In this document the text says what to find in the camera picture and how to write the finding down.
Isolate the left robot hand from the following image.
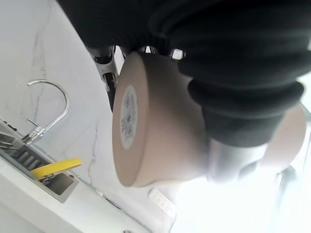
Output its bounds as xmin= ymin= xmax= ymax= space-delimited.
xmin=56 ymin=0 xmax=311 ymax=183

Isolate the beige ceramic bowl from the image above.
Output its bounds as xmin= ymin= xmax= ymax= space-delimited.
xmin=112 ymin=51 xmax=308 ymax=188

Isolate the chrome curved faucet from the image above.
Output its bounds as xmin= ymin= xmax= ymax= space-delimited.
xmin=21 ymin=80 xmax=70 ymax=146

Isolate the yellow plate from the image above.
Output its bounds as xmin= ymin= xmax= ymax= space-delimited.
xmin=31 ymin=157 xmax=83 ymax=180

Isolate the stainless steel sink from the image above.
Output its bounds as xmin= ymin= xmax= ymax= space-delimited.
xmin=0 ymin=118 xmax=80 ymax=204

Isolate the metal dish rack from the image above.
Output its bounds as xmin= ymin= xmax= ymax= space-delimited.
xmin=0 ymin=132 xmax=56 ymax=185

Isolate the white wall socket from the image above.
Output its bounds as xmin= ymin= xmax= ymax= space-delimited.
xmin=148 ymin=188 xmax=176 ymax=213

